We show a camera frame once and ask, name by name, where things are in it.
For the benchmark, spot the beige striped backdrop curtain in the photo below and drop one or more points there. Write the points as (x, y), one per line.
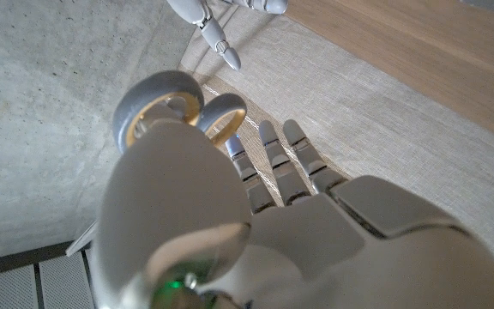
(358, 107)

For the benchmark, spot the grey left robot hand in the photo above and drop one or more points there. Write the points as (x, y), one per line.
(315, 249)

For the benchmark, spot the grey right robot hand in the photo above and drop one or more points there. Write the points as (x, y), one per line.
(212, 30)

